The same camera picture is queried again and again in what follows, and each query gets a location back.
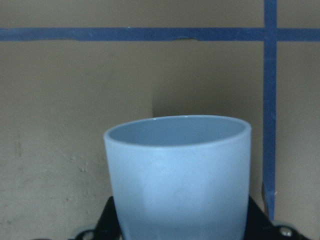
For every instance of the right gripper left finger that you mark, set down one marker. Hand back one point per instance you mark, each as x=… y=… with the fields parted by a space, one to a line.
x=106 y=228

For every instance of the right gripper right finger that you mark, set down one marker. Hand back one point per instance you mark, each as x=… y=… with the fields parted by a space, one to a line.
x=259 y=227

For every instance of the light blue cup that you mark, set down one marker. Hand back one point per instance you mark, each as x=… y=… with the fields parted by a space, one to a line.
x=180 y=177

